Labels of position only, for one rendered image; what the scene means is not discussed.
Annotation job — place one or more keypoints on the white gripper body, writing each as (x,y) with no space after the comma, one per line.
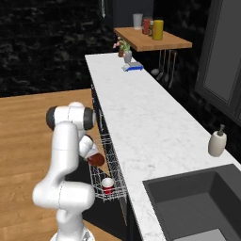
(90,153)

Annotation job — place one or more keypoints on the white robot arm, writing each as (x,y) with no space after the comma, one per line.
(64,163)

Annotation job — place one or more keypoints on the red-brown bowl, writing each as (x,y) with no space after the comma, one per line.
(96,160)

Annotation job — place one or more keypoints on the red cup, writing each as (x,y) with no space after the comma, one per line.
(108,185)

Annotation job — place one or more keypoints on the dark dishwasher door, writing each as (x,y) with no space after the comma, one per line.
(103,213)

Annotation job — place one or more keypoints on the dark counter cabinet run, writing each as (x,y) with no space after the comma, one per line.
(133,226)

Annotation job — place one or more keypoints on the white cup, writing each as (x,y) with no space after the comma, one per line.
(137,21)

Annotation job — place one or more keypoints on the hanging grey ladle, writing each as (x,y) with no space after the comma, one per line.
(155,71)

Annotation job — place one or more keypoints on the pink flowers in grey vase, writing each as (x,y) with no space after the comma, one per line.
(127,55)

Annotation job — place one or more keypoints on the hanging grey spoon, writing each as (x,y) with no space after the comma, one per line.
(167,75)

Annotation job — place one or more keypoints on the hanging grey turner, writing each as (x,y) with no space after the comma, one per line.
(172,75)

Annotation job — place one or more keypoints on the dark grey sink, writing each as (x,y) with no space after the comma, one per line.
(200,204)

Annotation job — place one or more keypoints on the beige soap dispenser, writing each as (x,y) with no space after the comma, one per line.
(217,143)

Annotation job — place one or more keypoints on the red jar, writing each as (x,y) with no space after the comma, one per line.
(146,26)

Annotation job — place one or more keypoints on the dark small jar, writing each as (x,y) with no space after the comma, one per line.
(151,28)

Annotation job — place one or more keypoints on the yellow bottle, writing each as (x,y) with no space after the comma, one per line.
(157,29)

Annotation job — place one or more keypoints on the wooden wall shelf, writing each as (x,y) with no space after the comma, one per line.
(150,39)

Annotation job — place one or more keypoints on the dark grey wall cabinet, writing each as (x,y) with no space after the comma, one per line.
(222,59)

